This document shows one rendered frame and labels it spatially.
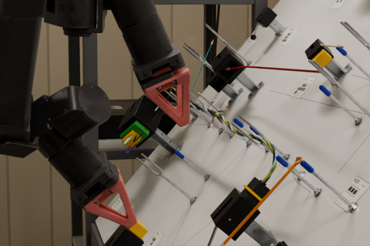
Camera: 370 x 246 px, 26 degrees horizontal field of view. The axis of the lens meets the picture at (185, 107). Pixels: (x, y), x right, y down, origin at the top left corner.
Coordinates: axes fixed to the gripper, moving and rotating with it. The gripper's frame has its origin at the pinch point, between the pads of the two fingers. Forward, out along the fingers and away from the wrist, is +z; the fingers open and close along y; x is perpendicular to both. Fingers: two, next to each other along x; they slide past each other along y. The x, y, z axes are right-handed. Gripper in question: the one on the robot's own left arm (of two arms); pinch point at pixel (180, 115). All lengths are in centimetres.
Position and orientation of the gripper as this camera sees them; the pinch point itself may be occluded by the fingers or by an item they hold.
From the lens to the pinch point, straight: 112.3
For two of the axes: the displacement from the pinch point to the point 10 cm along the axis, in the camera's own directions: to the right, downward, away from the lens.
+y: -1.3, -2.1, 9.7
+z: 3.9, 8.9, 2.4
